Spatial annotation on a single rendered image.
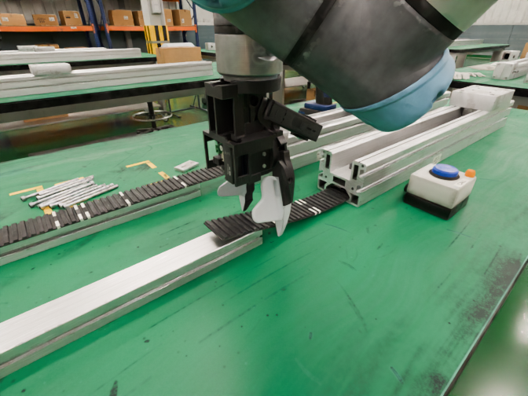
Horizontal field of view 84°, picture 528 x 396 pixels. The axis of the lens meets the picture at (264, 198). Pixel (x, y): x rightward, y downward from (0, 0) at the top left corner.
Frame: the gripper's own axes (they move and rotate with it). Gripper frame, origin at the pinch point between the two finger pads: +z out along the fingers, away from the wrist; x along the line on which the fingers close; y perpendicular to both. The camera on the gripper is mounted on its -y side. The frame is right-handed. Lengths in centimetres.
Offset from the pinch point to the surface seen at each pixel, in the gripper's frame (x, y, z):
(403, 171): 4.9, -32.3, 0.4
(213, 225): -1.0, 8.3, -1.3
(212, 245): 0.9, 9.7, 0.4
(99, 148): -57, 11, 3
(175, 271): 2.0, 15.6, 0.7
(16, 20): -947, -32, -40
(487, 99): 4, -75, -8
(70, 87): -158, 1, 2
